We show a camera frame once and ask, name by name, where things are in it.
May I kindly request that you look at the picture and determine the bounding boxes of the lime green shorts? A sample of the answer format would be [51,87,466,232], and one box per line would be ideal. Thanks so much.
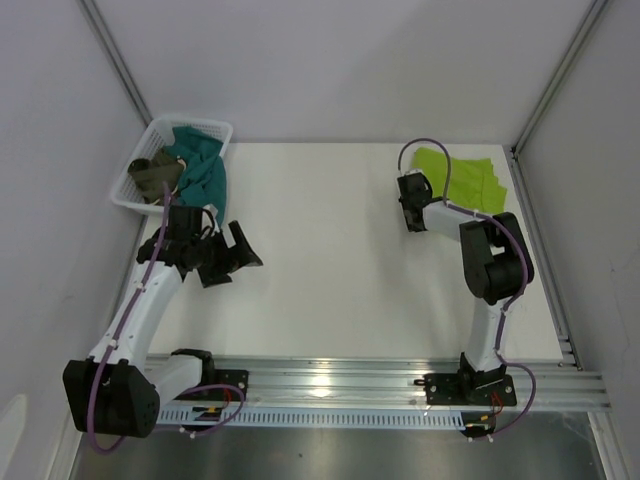
[411,148,507,214]

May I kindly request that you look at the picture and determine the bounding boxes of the teal shorts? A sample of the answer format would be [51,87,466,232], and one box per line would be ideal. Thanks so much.
[165,126,227,225]

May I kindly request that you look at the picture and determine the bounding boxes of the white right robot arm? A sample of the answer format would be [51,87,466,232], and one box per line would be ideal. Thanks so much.
[397,170,534,405]

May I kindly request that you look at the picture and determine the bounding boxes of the white plastic basket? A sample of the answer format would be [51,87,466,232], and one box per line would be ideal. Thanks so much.
[110,114,234,216]

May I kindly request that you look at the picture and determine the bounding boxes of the aluminium mounting rail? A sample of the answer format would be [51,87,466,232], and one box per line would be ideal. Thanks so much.
[214,356,611,412]

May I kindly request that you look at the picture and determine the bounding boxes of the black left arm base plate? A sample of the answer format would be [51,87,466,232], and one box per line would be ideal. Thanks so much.
[197,369,249,402]

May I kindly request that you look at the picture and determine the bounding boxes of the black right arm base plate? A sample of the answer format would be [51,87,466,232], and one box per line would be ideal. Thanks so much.
[413,373,517,407]

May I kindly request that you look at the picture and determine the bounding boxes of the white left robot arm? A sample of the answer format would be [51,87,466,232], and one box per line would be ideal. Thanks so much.
[62,205,263,438]

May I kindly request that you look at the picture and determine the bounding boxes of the olive brown shorts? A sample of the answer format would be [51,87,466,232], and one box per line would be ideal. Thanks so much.
[127,148,186,205]

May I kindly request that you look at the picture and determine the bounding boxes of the left aluminium corner post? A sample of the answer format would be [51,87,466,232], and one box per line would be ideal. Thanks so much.
[76,0,153,126]

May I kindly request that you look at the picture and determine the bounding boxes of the right aluminium corner post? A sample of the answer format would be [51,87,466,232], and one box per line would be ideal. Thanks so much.
[510,0,614,159]

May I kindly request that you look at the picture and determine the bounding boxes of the slotted grey cable duct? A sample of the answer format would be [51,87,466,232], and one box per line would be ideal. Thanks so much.
[157,405,465,431]

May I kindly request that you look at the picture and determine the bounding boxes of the aluminium corner post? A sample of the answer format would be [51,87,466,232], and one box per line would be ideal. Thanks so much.
[510,0,614,159]
[76,0,153,126]

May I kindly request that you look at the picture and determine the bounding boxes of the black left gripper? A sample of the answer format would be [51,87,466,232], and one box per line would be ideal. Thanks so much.
[191,222,261,288]

